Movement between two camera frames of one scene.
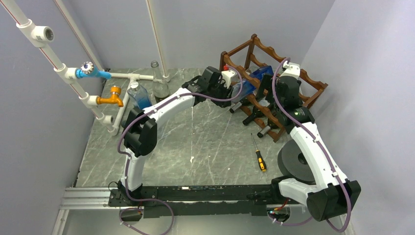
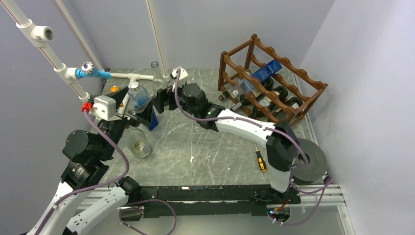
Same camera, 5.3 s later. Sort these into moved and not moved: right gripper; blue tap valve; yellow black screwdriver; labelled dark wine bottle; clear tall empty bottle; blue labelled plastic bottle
Moved: labelled dark wine bottle; right gripper
Not moved: blue tap valve; clear tall empty bottle; blue labelled plastic bottle; yellow black screwdriver
